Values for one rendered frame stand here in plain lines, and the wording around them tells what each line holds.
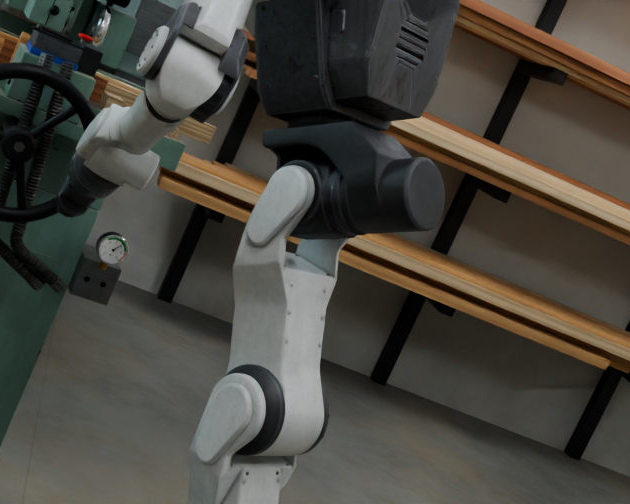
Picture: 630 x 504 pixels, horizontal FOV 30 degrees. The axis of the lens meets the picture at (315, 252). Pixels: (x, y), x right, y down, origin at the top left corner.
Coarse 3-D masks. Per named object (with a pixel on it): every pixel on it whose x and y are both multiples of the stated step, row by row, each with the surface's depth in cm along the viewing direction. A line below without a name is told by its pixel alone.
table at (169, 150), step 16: (0, 80) 222; (0, 96) 214; (16, 112) 215; (96, 112) 229; (64, 128) 219; (80, 128) 220; (160, 144) 235; (176, 144) 236; (160, 160) 236; (176, 160) 237
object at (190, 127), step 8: (112, 88) 244; (120, 88) 245; (120, 96) 245; (128, 96) 246; (136, 96) 246; (128, 104) 246; (184, 120) 251; (192, 120) 251; (184, 128) 251; (192, 128) 252; (200, 128) 252; (208, 128) 253; (192, 136) 252; (200, 136) 253; (208, 136) 253; (208, 144) 254
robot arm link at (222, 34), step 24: (192, 0) 166; (216, 0) 165; (240, 0) 167; (168, 24) 166; (192, 24) 163; (216, 24) 163; (240, 24) 167; (144, 48) 168; (168, 48) 162; (216, 48) 165; (240, 48) 166; (144, 72) 163; (240, 72) 166
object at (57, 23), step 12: (36, 0) 231; (48, 0) 231; (60, 0) 232; (72, 0) 233; (24, 12) 242; (36, 12) 231; (48, 12) 232; (60, 12) 233; (48, 24) 233; (60, 24) 233
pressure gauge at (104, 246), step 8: (112, 232) 232; (104, 240) 231; (112, 240) 231; (120, 240) 231; (96, 248) 232; (104, 248) 231; (112, 248) 231; (120, 248) 232; (128, 248) 232; (104, 256) 231; (112, 256) 232; (120, 256) 232; (104, 264) 234; (112, 264) 232
